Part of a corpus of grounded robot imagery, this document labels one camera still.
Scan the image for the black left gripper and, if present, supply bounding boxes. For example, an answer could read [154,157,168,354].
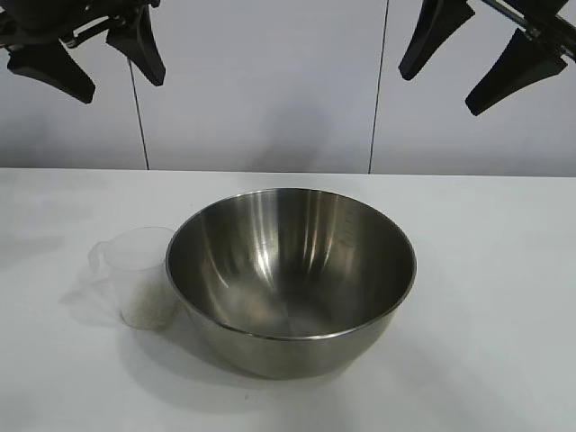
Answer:
[0,0,167,106]

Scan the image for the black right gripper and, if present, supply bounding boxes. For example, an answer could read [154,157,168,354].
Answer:
[398,0,576,118]

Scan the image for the clear plastic measuring cup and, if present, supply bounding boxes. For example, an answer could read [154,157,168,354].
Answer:
[87,226,186,333]

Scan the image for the white rice grains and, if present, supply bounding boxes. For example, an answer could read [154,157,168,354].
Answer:
[121,286,180,333]

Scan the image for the stainless steel mixing bowl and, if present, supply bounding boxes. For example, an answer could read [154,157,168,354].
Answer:
[165,187,419,380]

